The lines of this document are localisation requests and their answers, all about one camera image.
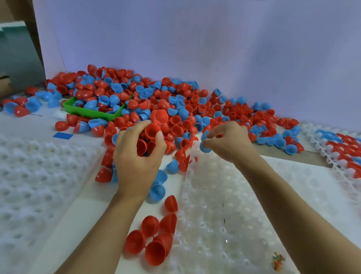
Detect person's left hand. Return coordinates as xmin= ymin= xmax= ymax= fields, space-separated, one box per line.
xmin=113 ymin=120 xmax=167 ymax=200

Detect person's right hand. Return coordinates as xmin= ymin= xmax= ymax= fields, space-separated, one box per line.
xmin=202 ymin=121 xmax=256 ymax=165

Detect red capsule half shell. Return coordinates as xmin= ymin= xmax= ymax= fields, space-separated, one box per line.
xmin=144 ymin=123 xmax=162 ymax=142
xmin=137 ymin=139 xmax=148 ymax=157

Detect person's left forearm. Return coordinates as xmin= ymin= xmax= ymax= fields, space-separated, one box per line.
xmin=55 ymin=192 xmax=147 ymax=274

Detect person's right forearm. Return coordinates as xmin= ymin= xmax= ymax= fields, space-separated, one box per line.
xmin=234 ymin=151 xmax=361 ymax=274

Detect pile of red blue capsules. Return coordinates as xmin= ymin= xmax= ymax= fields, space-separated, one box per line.
xmin=1 ymin=64 xmax=306 ymax=184

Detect clear dimpled plastic tray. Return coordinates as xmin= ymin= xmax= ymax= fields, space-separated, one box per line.
xmin=162 ymin=141 xmax=300 ymax=274

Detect green plastic tray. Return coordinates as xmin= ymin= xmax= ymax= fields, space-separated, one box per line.
xmin=63 ymin=96 xmax=133 ymax=122

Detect small cluster of red halves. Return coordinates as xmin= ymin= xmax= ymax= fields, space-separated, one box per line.
xmin=125 ymin=195 xmax=179 ymax=266

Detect white backdrop board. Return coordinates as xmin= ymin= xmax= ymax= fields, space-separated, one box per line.
xmin=32 ymin=0 xmax=361 ymax=133

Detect white tray with filled slots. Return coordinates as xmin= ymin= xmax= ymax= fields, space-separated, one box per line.
xmin=300 ymin=123 xmax=361 ymax=205

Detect white dimpled plastic tray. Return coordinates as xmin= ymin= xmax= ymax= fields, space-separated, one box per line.
xmin=261 ymin=155 xmax=361 ymax=243

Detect rows of assembled two-tone capsules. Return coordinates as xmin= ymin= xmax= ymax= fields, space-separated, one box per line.
xmin=316 ymin=128 xmax=361 ymax=180

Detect white dimpled foam tray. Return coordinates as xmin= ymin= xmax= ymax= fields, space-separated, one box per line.
xmin=0 ymin=135 xmax=105 ymax=274

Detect teal board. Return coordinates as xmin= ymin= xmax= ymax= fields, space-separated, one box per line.
xmin=0 ymin=21 xmax=47 ymax=91

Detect brown cardboard box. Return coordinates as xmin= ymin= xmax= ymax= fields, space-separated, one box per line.
xmin=0 ymin=75 xmax=13 ymax=98

